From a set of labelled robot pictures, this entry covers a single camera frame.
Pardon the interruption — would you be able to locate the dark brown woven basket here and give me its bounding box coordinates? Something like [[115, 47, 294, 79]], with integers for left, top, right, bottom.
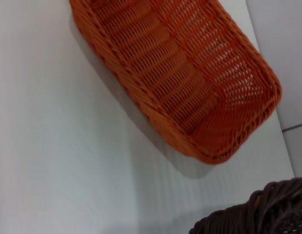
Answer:
[[188, 175, 302, 234]]

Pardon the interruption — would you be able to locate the orange woven basket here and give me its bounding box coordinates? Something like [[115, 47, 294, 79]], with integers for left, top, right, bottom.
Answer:
[[68, 0, 282, 166]]

